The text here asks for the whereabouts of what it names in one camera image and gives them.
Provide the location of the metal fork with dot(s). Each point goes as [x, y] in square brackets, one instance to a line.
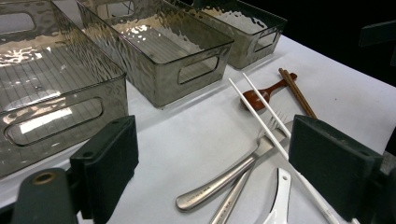
[232, 199]

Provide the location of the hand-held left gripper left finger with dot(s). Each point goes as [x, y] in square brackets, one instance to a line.
[106, 161]

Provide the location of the white table cover sheet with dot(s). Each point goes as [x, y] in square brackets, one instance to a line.
[186, 140]

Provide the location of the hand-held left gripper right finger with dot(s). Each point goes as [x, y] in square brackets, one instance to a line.
[330, 161]

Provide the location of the transparent grey plastic bin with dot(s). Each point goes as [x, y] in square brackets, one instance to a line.
[62, 77]
[249, 34]
[168, 49]

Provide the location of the black metal stand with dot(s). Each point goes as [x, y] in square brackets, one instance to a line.
[376, 32]

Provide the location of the white ceramic spoon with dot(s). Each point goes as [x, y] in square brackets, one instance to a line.
[281, 193]

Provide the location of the white chopstick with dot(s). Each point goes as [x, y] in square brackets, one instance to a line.
[264, 101]
[264, 127]

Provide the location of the brown wooden spoon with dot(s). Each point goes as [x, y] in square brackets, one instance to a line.
[253, 100]

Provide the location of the metal table knife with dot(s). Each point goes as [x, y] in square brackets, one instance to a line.
[218, 183]

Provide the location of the brown wooden chopstick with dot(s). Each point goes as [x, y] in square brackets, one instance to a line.
[295, 95]
[300, 93]

